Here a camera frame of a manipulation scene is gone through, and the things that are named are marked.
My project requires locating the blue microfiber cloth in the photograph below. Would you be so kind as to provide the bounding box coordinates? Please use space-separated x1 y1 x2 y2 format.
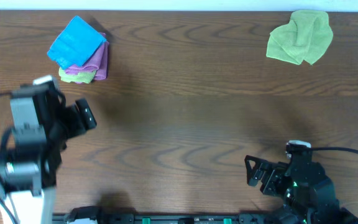
47 16 106 69

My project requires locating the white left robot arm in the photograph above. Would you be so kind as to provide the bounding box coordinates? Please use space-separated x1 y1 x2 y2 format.
0 84 97 223

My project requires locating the folded green cloth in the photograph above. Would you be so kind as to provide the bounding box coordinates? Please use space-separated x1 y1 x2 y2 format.
58 68 96 84

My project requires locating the folded purple cloth top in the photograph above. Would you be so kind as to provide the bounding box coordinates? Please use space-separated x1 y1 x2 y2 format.
65 41 109 80

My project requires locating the folded purple cloth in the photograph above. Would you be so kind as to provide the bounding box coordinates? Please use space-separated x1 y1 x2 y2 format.
71 42 109 83
65 41 109 80

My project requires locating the folded purple cloth bottom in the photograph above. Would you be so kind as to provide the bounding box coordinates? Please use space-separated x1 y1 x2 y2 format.
71 42 109 83

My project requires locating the crumpled green microfiber cloth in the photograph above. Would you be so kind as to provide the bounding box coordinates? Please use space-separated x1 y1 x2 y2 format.
266 10 333 65

